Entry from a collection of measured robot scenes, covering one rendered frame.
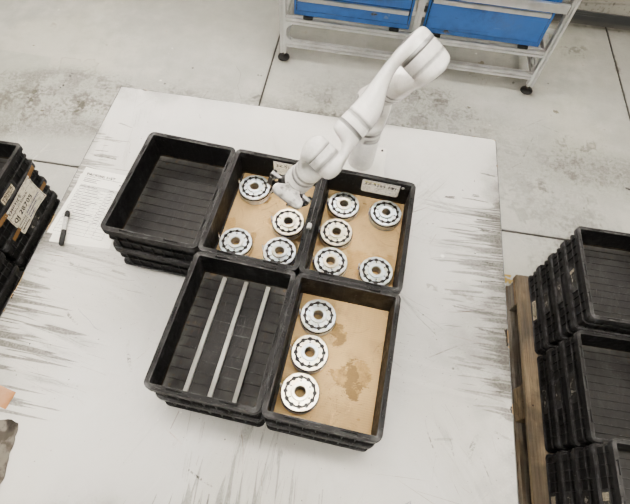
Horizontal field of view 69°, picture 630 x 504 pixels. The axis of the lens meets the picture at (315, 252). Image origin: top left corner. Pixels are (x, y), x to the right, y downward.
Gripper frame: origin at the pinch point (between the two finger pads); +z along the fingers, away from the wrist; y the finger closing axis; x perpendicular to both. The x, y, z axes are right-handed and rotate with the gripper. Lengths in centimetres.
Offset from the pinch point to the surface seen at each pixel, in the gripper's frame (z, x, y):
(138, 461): 18, 81, -12
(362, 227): 5.1, -11.4, -27.9
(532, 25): 49, -210, -66
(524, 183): 67, -134, -117
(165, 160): 36, 0, 37
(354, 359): -6, 29, -43
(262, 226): 16.0, 5.4, -2.1
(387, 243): 0.7, -10.1, -36.6
